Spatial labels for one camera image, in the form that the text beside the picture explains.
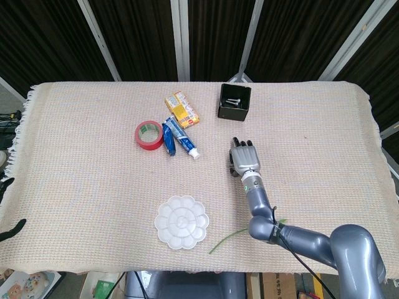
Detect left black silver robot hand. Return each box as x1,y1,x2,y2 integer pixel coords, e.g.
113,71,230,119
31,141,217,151
0,177,27,242

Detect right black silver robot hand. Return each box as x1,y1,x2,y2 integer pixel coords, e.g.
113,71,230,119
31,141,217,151
229,136,261,178

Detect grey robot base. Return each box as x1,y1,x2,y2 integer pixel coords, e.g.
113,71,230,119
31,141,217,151
124,270,247,299

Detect black square open box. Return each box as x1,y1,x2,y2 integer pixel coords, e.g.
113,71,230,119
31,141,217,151
217,83,252,123

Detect colourful picture book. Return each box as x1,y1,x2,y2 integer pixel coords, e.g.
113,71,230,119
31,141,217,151
0,269,63,299

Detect blue white toothpaste tube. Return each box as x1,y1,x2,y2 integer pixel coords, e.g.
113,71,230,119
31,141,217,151
165,116,201,160

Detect yellow printed carton box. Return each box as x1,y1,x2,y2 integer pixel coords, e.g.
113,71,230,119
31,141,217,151
164,90,200,130

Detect blue snack packet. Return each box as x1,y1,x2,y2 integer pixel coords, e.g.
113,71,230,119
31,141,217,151
161,122,178,157

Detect artificial pink tulip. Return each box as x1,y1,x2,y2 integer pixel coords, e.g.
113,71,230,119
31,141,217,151
208,219,289,255

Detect white flower-shaped paint palette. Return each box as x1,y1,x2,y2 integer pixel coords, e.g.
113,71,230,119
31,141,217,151
154,195,209,250

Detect red tape roll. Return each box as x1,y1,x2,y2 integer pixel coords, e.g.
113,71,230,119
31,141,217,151
135,120,164,151

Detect beige woven tablecloth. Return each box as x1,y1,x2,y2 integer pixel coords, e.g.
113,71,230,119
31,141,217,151
0,81,399,278

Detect white bag with green print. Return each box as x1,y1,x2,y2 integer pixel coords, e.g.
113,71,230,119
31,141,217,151
82,270,125,299

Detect brown cardboard box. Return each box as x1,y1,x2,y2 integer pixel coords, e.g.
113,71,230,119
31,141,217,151
246,272,297,299

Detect white metal frame post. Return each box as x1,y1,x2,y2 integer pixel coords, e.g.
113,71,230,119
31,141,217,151
319,0,392,82
229,0,265,84
77,0,122,82
170,0,191,81

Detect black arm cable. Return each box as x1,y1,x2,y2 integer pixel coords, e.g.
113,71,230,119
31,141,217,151
270,206,332,299

